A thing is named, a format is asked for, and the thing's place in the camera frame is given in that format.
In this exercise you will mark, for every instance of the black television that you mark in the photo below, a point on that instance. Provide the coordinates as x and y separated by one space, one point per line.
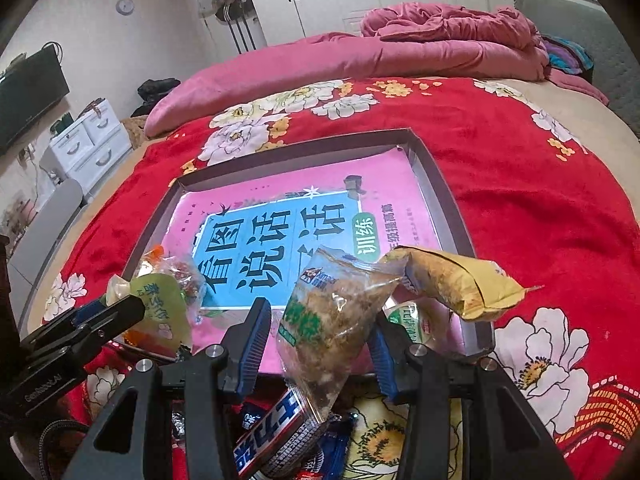
30 100

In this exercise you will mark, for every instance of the brown knit blanket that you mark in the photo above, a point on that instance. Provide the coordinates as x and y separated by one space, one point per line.
134 132

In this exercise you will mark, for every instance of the crumpled pink blanket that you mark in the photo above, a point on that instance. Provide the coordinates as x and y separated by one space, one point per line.
450 25

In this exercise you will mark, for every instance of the coat rack with hanging items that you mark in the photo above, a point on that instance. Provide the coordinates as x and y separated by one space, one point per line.
230 5

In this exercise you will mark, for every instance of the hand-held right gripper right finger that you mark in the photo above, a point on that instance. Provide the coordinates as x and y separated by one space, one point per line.
382 365

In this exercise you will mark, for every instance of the silver wrapped candy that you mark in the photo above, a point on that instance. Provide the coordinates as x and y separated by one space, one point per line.
179 421

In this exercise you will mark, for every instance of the red floral blanket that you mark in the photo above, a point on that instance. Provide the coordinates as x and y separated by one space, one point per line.
525 200

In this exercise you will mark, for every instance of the dark clothes pile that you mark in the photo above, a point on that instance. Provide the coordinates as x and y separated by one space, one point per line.
157 90

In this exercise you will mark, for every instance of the orange edged snack packet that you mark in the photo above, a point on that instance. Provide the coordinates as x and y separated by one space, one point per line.
156 254

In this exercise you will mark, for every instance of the round wall clock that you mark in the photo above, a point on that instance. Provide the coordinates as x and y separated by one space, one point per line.
125 6

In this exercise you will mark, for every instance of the pink folded quilt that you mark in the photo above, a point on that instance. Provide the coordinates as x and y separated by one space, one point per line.
300 70

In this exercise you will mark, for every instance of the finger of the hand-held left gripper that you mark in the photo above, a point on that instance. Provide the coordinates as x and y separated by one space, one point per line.
115 312
86 311

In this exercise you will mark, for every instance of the white drawer cabinet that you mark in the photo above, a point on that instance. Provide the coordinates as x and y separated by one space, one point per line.
90 145

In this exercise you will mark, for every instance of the pink book with blue title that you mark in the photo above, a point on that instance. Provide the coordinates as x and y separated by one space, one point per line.
395 185

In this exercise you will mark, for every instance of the blue snack wrapper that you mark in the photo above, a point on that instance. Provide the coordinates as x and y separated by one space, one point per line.
332 442

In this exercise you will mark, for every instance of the blue and purple cloth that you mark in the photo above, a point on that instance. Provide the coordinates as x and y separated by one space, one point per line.
570 55

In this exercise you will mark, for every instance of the small green label snack packet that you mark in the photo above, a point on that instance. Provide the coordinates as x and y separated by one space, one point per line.
411 324

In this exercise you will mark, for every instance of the clear packet with floss cake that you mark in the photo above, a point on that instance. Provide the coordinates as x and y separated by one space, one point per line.
325 330

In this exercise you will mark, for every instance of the grey quilted headboard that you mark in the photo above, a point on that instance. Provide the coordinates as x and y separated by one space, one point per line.
600 50

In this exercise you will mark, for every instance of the large green label snack packet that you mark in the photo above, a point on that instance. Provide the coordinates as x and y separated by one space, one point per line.
156 312

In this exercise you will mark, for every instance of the yellow snack packet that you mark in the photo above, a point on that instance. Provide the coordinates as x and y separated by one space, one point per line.
465 282

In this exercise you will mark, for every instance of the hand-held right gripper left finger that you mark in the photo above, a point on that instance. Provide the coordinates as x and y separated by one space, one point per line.
252 345

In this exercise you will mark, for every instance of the clear packet with brown pastry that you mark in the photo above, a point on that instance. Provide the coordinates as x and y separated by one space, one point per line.
182 275

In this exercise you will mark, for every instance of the black chocolate bar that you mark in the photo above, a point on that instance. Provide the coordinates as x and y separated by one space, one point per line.
277 435

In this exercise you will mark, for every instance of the shallow dark cardboard box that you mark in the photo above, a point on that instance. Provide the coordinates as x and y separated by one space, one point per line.
435 180

